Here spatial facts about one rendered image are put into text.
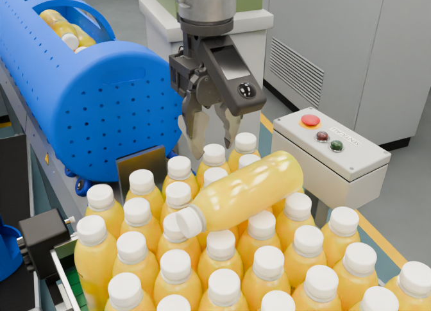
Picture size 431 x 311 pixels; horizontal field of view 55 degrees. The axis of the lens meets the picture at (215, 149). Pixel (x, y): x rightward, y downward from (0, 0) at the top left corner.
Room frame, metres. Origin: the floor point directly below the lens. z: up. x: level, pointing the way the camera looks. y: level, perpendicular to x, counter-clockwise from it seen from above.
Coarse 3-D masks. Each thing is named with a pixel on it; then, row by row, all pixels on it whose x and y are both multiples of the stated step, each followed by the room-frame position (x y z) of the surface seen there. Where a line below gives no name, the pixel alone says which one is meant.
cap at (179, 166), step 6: (180, 156) 0.58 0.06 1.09; (168, 162) 0.57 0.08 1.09; (174, 162) 0.57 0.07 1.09; (180, 162) 0.57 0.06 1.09; (186, 162) 0.57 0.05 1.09; (168, 168) 0.56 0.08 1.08; (174, 168) 0.55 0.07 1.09; (180, 168) 0.55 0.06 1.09; (186, 168) 0.55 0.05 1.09; (174, 174) 0.55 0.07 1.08; (180, 174) 0.55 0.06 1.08; (186, 174) 0.55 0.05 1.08
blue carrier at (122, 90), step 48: (0, 0) 1.17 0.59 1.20; (48, 0) 1.04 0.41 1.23; (0, 48) 1.03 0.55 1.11; (48, 48) 0.79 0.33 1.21; (96, 48) 0.73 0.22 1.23; (144, 48) 0.77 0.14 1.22; (48, 96) 0.67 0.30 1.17; (96, 96) 0.67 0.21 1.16; (144, 96) 0.72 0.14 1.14; (96, 144) 0.66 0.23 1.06; (144, 144) 0.72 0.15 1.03
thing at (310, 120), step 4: (304, 116) 0.69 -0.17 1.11; (308, 116) 0.69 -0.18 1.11; (312, 116) 0.69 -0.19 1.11; (316, 116) 0.69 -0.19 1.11; (304, 120) 0.68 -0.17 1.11; (308, 120) 0.67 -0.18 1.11; (312, 120) 0.67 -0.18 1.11; (316, 120) 0.67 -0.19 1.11; (308, 124) 0.67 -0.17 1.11; (312, 124) 0.66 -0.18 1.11; (316, 124) 0.67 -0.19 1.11
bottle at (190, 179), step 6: (168, 174) 0.56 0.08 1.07; (192, 174) 0.57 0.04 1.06; (168, 180) 0.56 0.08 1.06; (174, 180) 0.55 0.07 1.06; (180, 180) 0.55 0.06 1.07; (186, 180) 0.55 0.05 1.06; (192, 180) 0.56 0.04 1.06; (162, 186) 0.57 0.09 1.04; (192, 186) 0.55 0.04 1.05; (198, 186) 0.57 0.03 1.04; (162, 192) 0.56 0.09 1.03; (192, 192) 0.55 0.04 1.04; (198, 192) 0.56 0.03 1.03; (192, 198) 0.54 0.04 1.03
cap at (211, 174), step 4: (212, 168) 0.55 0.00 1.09; (216, 168) 0.55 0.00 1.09; (220, 168) 0.55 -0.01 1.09; (208, 172) 0.54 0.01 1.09; (212, 172) 0.54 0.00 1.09; (216, 172) 0.54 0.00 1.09; (220, 172) 0.54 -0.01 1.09; (224, 172) 0.54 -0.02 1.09; (204, 176) 0.53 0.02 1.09; (208, 176) 0.53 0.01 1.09; (212, 176) 0.53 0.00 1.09; (216, 176) 0.53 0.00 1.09; (220, 176) 0.53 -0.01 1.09; (204, 180) 0.53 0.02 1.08; (208, 180) 0.52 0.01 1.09; (212, 180) 0.52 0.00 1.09; (208, 184) 0.52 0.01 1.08
